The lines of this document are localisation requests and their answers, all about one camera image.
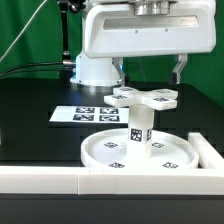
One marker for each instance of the white cross table base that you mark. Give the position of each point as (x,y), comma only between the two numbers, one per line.
(160,99)

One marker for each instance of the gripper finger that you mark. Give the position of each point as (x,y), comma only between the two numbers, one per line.
(175,75)
(118,65)

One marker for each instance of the white round table top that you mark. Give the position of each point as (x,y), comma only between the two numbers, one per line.
(111,149)

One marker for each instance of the black camera stand pole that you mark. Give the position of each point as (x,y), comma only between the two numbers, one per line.
(65,6)

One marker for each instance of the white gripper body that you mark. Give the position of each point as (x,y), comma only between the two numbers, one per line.
(115,29)

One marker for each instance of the white obstacle fence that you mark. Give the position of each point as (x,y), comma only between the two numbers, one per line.
(208,179)

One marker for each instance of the white marker sheet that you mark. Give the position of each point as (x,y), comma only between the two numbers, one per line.
(84,114)

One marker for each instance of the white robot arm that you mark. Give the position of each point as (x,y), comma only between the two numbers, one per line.
(100,72)

